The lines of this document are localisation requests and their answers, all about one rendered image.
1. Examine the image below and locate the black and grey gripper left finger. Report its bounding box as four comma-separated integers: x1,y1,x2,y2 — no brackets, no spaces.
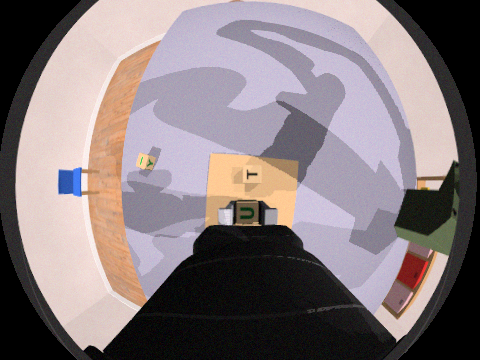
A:
218,200,236,225

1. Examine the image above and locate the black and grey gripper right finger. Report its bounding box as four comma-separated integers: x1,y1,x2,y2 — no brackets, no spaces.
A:
257,200,278,225

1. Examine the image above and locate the tan square mat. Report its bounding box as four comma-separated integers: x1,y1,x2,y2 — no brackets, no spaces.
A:
205,153,298,229

